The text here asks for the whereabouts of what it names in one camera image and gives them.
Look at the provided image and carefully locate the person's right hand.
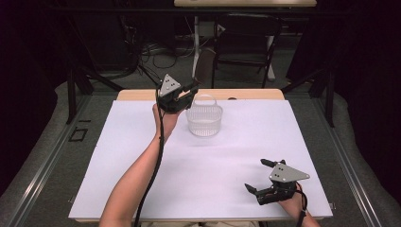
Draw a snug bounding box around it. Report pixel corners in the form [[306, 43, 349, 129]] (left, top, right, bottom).
[[277, 183, 306, 219]]

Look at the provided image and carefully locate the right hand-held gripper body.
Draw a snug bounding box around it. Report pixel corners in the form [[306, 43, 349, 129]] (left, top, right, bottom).
[[255, 159, 311, 206]]

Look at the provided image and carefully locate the metal floor rail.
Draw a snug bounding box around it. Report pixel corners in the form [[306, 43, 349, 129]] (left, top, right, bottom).
[[3, 94, 93, 227], [310, 94, 383, 227]]

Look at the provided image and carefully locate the dark curtain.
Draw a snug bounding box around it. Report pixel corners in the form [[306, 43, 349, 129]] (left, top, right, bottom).
[[327, 0, 401, 204], [0, 0, 70, 198]]

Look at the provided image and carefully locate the black metal stand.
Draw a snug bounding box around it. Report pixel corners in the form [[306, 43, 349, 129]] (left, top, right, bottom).
[[281, 46, 337, 129], [65, 18, 125, 125]]

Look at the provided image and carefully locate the white desk leg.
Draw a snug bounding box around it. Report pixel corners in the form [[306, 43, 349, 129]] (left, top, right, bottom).
[[265, 34, 277, 80], [191, 15, 203, 80]]

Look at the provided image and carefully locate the black folding chair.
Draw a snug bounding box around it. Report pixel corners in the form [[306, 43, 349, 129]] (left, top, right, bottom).
[[210, 12, 284, 90]]

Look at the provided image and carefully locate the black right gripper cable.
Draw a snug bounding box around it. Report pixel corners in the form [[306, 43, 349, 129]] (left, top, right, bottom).
[[294, 183, 308, 227]]

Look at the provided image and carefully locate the white plastic basket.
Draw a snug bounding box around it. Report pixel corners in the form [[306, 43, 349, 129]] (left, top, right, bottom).
[[185, 94, 224, 138]]

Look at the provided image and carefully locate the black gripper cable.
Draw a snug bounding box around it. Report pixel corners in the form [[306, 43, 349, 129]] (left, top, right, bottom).
[[294, 183, 308, 227], [133, 88, 166, 227]]

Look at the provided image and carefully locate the white table mat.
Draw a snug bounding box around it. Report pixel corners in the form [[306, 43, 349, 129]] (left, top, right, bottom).
[[68, 99, 334, 220]]

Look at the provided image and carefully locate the person's left hand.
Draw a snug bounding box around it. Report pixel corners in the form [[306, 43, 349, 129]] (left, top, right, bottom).
[[151, 103, 184, 142]]

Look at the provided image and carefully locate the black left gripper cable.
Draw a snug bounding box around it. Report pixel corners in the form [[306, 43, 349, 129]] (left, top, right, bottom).
[[133, 88, 166, 227]]

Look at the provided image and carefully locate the light wooden desk top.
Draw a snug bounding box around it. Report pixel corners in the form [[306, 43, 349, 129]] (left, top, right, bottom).
[[173, 0, 318, 9]]

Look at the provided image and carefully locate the wooden table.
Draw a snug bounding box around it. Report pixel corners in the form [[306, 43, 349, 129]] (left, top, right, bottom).
[[67, 88, 335, 223]]

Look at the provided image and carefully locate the bundle of floor cables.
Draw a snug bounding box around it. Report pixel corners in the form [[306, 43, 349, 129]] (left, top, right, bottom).
[[124, 15, 197, 90]]

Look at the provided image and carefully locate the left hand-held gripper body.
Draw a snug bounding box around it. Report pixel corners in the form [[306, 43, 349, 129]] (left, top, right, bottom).
[[156, 73, 194, 114]]

